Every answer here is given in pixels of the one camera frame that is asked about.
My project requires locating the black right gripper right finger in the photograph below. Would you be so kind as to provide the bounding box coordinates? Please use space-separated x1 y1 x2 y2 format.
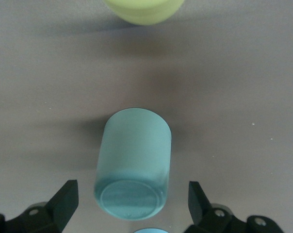
184 181 284 233

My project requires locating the pale green plastic cup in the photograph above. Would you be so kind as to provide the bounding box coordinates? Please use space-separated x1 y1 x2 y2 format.
93 108 173 221

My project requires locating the yellow plastic cup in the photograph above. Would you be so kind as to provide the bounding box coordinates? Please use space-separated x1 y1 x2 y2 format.
104 0 186 26

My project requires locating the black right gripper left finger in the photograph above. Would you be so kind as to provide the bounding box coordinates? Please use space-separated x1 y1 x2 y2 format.
0 179 80 233

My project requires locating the light blue plastic cup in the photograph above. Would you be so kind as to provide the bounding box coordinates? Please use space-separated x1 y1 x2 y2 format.
133 227 170 233

